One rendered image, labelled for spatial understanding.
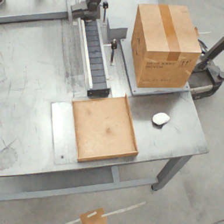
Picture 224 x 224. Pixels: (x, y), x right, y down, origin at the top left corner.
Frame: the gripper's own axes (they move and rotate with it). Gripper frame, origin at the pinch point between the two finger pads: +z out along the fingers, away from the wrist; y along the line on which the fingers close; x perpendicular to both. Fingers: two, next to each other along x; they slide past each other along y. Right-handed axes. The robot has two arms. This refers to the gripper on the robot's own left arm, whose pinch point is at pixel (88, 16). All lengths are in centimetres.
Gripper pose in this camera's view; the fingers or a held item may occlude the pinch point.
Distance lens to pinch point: 156.4
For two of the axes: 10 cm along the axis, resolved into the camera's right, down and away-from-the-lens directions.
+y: -9.9, 0.8, -1.5
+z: -1.6, -1.5, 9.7
